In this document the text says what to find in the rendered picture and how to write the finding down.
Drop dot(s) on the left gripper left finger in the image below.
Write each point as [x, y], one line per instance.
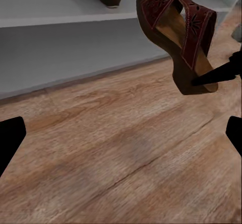
[12, 133]

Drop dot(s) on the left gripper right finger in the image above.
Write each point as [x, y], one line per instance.
[234, 132]

